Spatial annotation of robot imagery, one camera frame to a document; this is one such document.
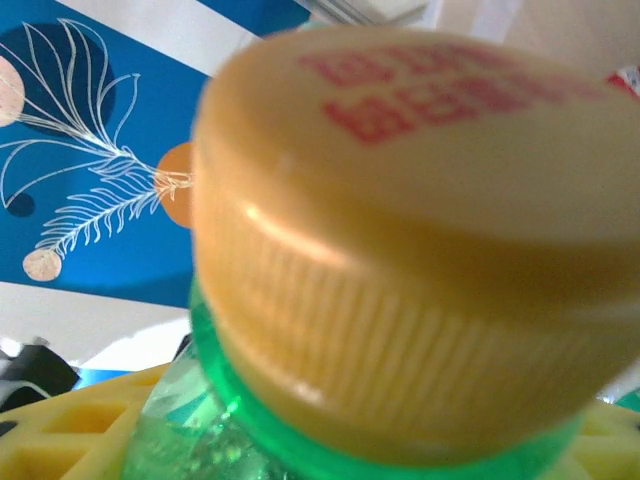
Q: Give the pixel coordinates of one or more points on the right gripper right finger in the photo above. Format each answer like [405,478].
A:
[612,445]

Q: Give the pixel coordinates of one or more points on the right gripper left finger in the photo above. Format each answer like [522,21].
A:
[55,435]

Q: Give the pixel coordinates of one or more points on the green bottle yellow cap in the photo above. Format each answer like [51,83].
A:
[400,225]

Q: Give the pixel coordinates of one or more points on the aluminium frame post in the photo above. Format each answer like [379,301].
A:
[365,9]

